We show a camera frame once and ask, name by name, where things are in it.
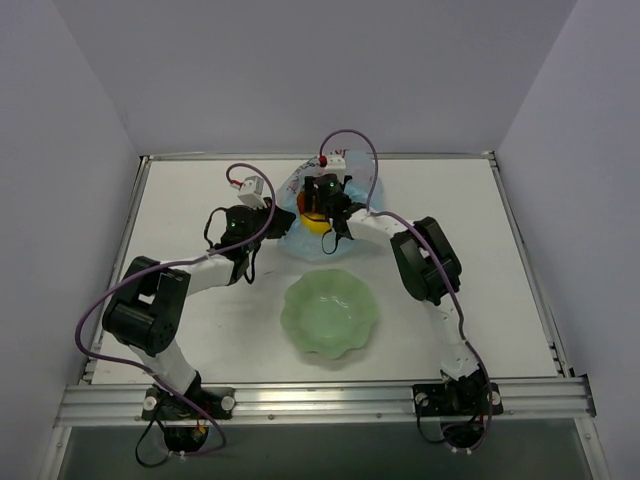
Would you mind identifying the light blue plastic bag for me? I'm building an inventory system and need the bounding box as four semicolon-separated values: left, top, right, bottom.
276;150;374;263

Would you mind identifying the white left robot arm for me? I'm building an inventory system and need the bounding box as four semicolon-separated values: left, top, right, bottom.
102;198;296;419

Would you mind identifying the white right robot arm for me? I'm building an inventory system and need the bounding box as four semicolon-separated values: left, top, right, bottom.
302;174;490;413

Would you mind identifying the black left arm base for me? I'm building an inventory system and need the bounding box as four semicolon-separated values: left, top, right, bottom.
134;386;236;469

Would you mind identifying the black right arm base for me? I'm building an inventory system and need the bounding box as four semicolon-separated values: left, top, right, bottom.
412;370;504;455

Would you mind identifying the yellow fake lemon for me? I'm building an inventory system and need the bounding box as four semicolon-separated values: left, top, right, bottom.
300;212;331;235

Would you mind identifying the green scalloped glass bowl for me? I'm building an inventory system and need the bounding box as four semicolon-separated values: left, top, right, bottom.
279;269;382;372

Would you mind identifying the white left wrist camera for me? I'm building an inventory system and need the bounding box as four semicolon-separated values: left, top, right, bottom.
237;176;267;209

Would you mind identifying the aluminium front rail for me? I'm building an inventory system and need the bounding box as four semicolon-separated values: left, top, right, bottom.
54;377;596;427

